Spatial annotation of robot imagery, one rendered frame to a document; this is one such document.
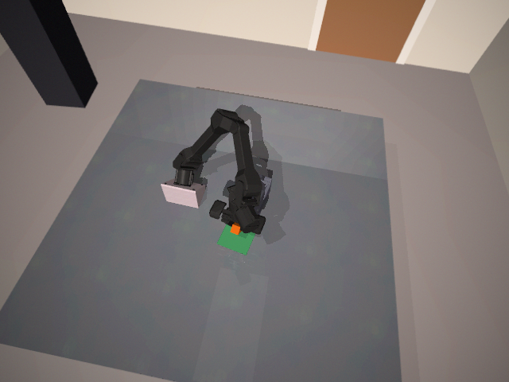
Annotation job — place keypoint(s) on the orange l-shaped block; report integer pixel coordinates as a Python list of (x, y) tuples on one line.
[(235, 228)]

